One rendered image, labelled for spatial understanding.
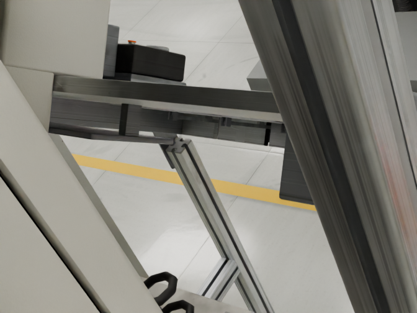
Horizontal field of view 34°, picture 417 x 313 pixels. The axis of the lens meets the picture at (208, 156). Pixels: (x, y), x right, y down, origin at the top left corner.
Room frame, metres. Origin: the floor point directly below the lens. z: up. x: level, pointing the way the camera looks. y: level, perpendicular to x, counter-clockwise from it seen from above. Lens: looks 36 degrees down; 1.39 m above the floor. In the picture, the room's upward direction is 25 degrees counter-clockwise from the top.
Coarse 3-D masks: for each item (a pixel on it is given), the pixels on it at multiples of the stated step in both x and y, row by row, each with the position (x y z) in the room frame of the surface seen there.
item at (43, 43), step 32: (0, 0) 0.40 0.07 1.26; (32, 0) 0.41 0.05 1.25; (64, 0) 0.42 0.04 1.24; (96, 0) 0.43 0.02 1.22; (0, 32) 0.39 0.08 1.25; (32, 32) 0.40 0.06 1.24; (64, 32) 0.41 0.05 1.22; (96, 32) 0.43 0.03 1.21; (32, 64) 0.39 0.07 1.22; (64, 64) 0.40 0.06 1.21; (96, 64) 0.42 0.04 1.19; (32, 96) 0.38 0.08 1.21
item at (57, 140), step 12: (60, 144) 1.23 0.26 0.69; (72, 156) 1.23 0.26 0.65; (72, 168) 1.22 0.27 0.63; (84, 180) 1.23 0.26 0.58; (96, 204) 1.22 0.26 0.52; (108, 216) 1.23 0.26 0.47; (120, 240) 1.22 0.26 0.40; (132, 252) 1.23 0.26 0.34; (132, 264) 1.22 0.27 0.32; (144, 276) 1.23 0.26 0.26
